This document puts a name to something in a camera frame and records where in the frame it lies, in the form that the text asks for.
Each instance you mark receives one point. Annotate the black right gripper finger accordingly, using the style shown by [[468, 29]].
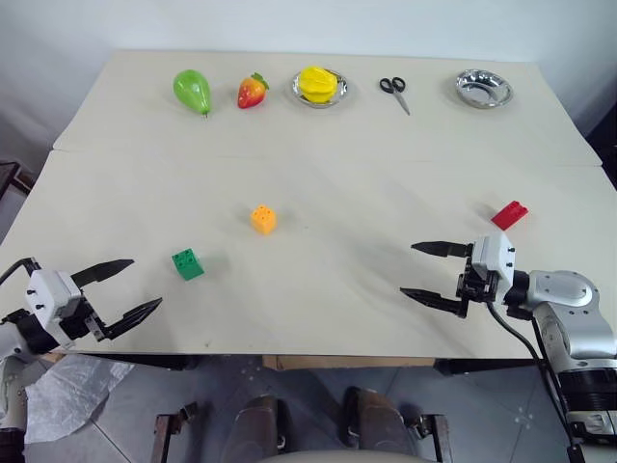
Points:
[[438, 248], [431, 299]]

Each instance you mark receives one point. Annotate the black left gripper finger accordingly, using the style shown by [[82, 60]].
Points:
[[135, 316], [103, 271]]

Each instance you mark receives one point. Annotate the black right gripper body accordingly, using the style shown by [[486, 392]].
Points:
[[477, 284]]

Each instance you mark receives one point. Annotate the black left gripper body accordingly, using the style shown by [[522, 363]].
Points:
[[79, 322]]

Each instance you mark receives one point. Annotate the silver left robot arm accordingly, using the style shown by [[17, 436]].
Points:
[[14, 347]]

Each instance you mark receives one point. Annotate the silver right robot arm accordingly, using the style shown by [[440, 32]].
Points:
[[571, 308]]

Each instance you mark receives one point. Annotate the clear plastic sheet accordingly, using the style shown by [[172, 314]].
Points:
[[67, 390]]

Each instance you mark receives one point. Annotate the green toy block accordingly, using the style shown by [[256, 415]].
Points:
[[188, 264]]

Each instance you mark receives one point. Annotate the red toy block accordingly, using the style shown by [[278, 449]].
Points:
[[508, 213]]

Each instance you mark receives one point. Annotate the brown cardboard piece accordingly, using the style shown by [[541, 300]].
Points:
[[347, 362]]

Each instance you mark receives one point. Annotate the dark rounded shape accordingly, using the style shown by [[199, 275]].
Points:
[[258, 424], [378, 419]]

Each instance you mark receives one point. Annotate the dark wooden furniture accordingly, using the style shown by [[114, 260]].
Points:
[[12, 176]]

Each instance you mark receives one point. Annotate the yellow toy block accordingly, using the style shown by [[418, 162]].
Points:
[[263, 221]]

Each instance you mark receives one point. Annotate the empty silver metal bowl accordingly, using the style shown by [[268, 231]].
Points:
[[483, 89]]

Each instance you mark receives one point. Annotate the silver metal plate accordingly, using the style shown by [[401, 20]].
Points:
[[344, 89]]

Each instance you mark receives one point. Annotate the green plastic pear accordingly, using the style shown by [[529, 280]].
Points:
[[193, 90]]

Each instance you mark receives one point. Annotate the yellow plastic starfruit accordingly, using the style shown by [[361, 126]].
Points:
[[318, 85]]

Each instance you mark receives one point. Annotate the red plastic strawberry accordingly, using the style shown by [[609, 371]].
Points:
[[251, 92]]

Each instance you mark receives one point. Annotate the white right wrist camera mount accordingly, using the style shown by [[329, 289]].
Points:
[[494, 260]]

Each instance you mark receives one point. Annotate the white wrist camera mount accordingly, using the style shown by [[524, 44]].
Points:
[[48, 294], [494, 260]]

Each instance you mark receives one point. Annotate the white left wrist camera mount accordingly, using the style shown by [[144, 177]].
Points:
[[48, 294]]

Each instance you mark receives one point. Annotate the dark metal frame bar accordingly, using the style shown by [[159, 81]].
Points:
[[169, 429], [436, 434]]

